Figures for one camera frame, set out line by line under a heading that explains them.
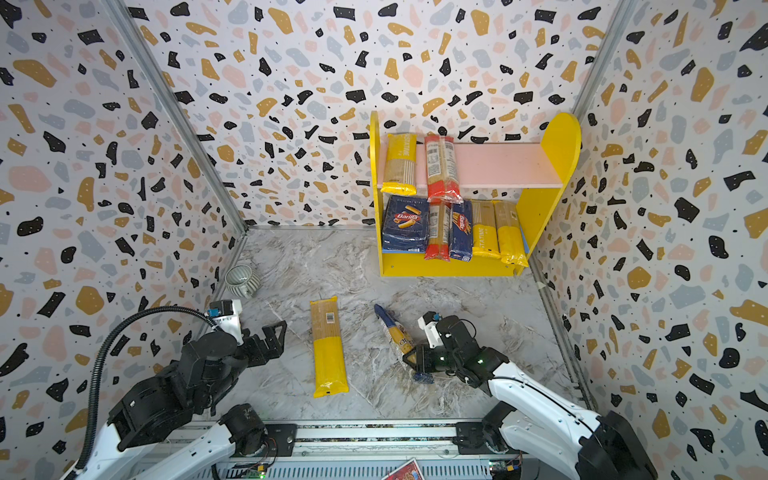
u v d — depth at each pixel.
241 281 1.03
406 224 0.95
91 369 0.66
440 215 1.03
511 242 0.96
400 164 0.78
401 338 0.81
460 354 0.63
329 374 0.82
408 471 0.69
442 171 0.75
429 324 0.75
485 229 1.00
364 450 0.73
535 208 0.83
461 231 0.97
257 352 0.57
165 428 0.42
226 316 0.55
